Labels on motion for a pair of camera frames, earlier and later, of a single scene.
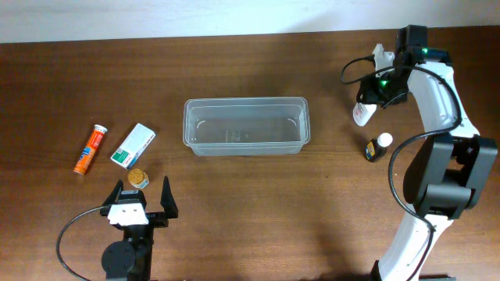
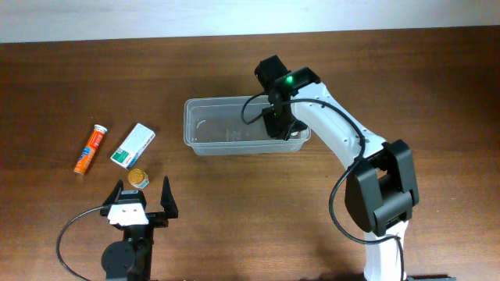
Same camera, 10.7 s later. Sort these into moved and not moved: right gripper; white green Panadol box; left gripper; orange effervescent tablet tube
Moved: right gripper
Not moved: left gripper; white green Panadol box; orange effervescent tablet tube
